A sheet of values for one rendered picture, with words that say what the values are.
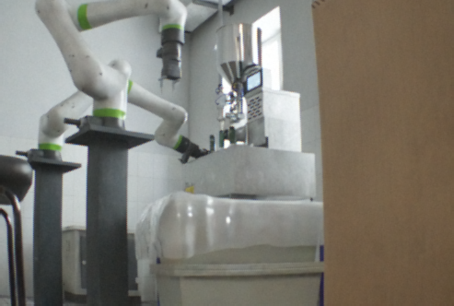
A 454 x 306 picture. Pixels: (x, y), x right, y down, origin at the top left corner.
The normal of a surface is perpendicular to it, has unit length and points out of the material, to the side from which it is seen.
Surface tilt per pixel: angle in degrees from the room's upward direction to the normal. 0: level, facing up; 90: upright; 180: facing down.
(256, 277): 96
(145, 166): 90
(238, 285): 96
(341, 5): 90
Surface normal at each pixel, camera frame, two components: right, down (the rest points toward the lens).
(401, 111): -0.90, -0.09
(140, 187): 0.50, -0.21
